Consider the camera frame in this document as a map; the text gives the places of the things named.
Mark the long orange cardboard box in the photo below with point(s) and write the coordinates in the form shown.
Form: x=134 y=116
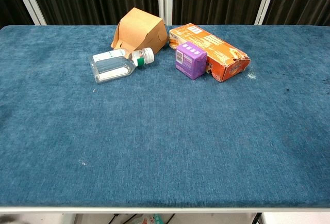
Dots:
x=219 y=51

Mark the small purple package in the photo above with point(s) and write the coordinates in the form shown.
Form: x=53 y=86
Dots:
x=190 y=61

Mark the colourful plastic bag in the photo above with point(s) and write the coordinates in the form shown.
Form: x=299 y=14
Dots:
x=150 y=219

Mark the blue velvet table cloth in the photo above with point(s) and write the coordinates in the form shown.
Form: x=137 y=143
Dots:
x=165 y=136

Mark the small bottle with white cap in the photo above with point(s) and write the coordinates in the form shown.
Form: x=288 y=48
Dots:
x=144 y=55

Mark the brown kraft paper box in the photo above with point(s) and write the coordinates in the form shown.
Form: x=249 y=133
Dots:
x=141 y=31

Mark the clear square plastic bottle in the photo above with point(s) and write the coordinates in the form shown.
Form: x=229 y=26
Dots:
x=111 y=65

